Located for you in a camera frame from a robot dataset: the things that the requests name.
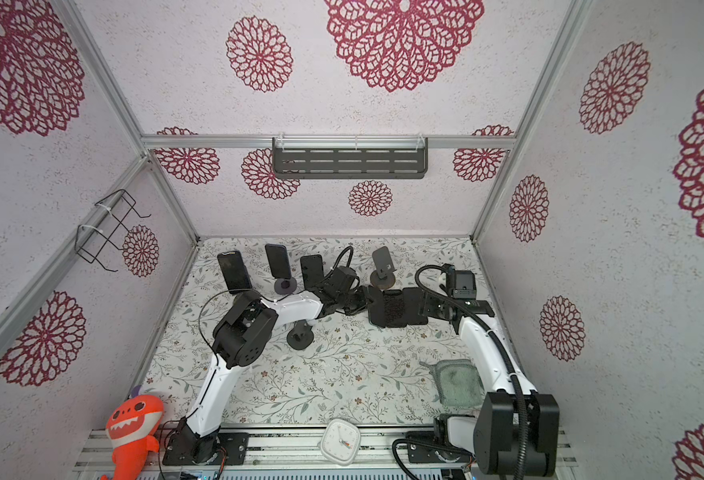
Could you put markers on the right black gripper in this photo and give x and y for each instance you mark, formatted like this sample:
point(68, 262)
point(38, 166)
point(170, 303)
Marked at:
point(429, 301)

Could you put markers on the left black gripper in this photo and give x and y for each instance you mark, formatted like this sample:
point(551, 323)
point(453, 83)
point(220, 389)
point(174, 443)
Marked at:
point(362, 290)

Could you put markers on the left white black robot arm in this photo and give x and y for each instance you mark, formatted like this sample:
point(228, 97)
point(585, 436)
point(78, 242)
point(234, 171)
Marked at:
point(238, 340)

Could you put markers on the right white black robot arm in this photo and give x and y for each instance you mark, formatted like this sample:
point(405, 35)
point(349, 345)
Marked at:
point(516, 430)

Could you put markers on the wood base stand right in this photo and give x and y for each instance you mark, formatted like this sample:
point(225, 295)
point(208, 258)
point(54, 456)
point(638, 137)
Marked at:
point(383, 276)

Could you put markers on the dark grey round stand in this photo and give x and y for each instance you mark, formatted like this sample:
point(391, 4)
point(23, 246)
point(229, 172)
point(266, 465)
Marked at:
point(301, 335)

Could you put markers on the grey round stand back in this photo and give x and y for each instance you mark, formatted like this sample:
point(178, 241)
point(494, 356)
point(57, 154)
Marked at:
point(285, 286)

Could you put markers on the white square clock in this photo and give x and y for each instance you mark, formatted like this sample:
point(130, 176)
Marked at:
point(340, 442)

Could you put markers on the red orange plush toy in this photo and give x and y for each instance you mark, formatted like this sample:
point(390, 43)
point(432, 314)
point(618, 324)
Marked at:
point(131, 430)

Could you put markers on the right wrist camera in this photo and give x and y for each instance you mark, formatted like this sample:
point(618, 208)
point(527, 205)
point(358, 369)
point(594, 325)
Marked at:
point(458, 284)

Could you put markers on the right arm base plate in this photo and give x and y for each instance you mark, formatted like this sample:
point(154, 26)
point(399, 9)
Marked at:
point(424, 451)

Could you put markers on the dark grey wall shelf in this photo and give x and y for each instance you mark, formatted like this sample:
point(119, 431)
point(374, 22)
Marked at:
point(355, 159)

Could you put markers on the aluminium front rail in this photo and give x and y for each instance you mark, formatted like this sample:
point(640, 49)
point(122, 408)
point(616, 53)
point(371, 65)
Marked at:
point(264, 451)

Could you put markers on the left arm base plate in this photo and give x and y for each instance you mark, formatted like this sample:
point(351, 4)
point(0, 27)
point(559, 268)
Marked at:
point(186, 449)

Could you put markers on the black wire wall rack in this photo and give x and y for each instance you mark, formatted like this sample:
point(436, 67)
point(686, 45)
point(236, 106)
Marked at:
point(92, 239)

